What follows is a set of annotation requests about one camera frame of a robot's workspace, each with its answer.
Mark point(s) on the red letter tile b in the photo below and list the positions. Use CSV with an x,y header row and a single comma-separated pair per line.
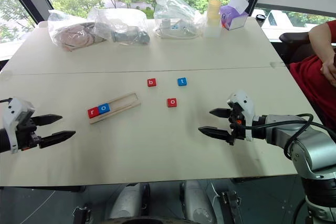
x,y
151,82

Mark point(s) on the silver rounded robot leg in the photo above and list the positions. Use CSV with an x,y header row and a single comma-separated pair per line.
x,y
195,200
128,200

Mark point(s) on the black office chair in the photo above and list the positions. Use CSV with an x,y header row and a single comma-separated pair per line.
x,y
295,44

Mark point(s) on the yellow stacked cups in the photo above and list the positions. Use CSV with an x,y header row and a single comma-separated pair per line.
x,y
213,11

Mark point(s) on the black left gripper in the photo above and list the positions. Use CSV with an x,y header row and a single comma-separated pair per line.
x,y
26,134

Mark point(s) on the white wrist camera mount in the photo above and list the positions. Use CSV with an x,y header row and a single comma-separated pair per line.
x,y
248,108
11,111

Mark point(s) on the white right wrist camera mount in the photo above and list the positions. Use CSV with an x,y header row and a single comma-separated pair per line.
x,y
248,108

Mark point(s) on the red letter tile r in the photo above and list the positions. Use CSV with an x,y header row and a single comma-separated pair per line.
x,y
93,112

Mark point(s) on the wooden letter tray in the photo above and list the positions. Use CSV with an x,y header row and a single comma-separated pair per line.
x,y
126,101

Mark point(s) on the black metal bracket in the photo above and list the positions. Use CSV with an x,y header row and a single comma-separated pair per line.
x,y
82,214
232,205

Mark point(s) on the person's bare forearm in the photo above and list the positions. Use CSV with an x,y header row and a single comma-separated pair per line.
x,y
321,41

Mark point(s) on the blue letter tile o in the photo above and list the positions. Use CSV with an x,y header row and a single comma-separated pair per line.
x,y
104,108

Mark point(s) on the person's bare hand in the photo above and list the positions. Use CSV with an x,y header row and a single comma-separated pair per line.
x,y
330,70

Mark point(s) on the plastic bag with white items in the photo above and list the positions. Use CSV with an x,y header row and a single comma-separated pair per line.
x,y
173,16

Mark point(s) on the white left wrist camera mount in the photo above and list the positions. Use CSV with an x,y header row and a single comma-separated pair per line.
x,y
11,111

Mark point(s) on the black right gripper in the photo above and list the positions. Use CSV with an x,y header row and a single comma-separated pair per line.
x,y
237,127

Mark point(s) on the blue letter tile t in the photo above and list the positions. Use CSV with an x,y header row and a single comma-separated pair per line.
x,y
182,81

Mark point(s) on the plastic bag with grey item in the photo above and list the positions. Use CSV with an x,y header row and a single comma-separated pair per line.
x,y
123,28

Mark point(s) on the purple tissue box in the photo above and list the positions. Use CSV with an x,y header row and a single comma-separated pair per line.
x,y
232,18

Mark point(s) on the plastic bag with pink cloth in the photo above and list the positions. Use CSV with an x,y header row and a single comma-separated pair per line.
x,y
73,33

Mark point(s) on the red letter tile o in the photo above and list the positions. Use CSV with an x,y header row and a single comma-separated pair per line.
x,y
172,102

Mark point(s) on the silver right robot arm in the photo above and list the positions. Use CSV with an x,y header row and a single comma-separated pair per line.
x,y
309,150

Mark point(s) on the person's red clothed body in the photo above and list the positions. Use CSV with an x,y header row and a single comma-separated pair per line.
x,y
309,85

